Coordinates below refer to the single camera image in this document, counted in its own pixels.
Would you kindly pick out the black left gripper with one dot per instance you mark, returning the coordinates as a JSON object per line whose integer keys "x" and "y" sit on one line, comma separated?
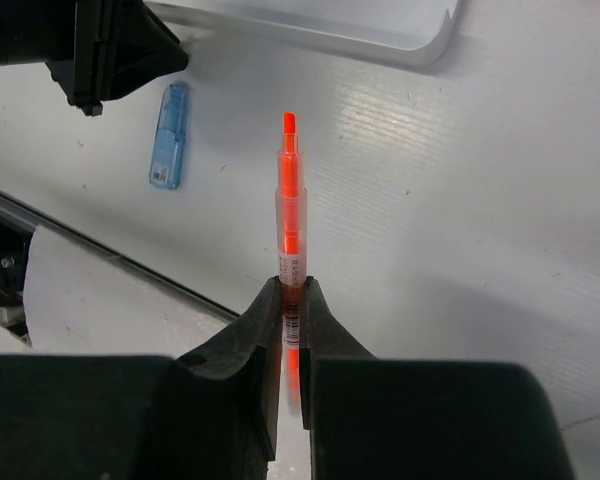
{"x": 96, "y": 51}

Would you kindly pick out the white compartment tray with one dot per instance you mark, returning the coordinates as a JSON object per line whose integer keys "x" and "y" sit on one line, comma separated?
{"x": 406, "y": 34}

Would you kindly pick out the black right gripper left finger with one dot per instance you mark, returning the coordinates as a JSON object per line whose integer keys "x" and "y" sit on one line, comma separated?
{"x": 211, "y": 413}

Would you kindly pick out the blue transparent eraser case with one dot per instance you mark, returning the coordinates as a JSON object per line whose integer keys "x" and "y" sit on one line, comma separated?
{"x": 170, "y": 139}

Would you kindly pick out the orange highlighter pen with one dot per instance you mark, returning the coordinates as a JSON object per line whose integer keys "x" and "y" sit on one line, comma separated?
{"x": 291, "y": 220}

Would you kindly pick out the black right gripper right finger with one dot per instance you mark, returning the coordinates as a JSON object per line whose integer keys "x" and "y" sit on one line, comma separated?
{"x": 372, "y": 418}

